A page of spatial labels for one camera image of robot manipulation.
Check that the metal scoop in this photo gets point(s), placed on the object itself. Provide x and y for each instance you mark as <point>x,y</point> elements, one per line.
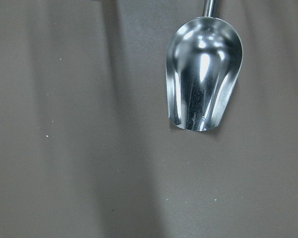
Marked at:
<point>203,62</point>

